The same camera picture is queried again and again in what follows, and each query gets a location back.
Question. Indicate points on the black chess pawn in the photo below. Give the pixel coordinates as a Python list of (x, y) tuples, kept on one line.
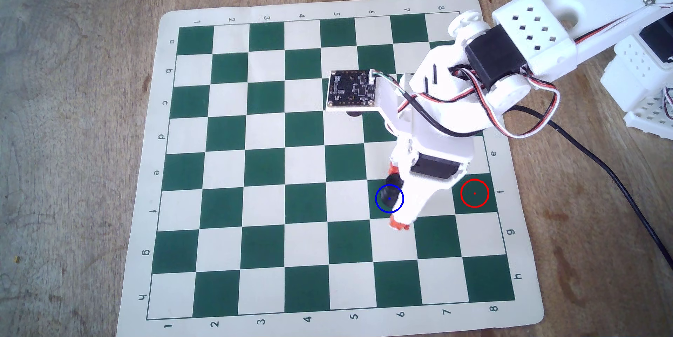
[(392, 185)]

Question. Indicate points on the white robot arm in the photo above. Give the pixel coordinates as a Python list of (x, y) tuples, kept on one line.
[(531, 26)]

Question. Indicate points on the white gripper, black motor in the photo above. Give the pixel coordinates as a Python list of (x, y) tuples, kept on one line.
[(435, 168)]

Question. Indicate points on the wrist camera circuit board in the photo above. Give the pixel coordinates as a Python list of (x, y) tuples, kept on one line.
[(351, 88)]

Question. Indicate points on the green and white chess mat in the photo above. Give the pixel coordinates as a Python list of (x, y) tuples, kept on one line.
[(263, 195)]

